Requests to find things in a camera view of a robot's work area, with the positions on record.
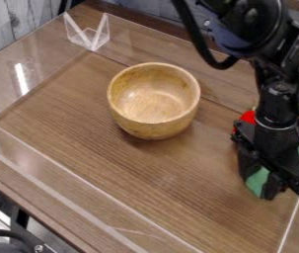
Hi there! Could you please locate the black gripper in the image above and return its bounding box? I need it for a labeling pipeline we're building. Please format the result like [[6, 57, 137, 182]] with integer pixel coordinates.
[[231, 121, 299, 201]]

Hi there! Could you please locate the green rectangular block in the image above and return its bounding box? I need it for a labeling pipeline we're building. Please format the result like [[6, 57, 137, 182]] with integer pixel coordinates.
[[245, 144, 299, 200]]

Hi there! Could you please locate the light wooden bowl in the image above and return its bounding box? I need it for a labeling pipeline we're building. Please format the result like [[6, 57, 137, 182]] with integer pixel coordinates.
[[107, 62, 201, 139]]

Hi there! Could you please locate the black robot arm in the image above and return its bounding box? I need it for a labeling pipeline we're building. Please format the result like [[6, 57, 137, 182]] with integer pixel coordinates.
[[171, 0, 299, 200]]

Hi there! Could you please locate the red plush strawberry toy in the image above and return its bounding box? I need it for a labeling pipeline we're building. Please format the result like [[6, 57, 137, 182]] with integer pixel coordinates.
[[233, 110, 255, 134]]

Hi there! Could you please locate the black metal table leg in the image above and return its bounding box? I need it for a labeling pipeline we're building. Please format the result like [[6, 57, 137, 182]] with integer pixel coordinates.
[[8, 207, 58, 253]]

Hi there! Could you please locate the clear acrylic corner bracket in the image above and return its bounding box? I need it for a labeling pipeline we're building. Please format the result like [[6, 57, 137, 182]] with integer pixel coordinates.
[[63, 13, 111, 51]]

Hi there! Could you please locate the clear acrylic tray wall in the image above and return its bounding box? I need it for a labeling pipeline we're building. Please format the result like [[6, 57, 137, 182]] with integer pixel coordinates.
[[0, 127, 202, 253]]

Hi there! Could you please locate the black cable bottom left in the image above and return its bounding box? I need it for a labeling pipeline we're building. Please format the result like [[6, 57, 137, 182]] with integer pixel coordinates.
[[0, 227, 38, 253]]

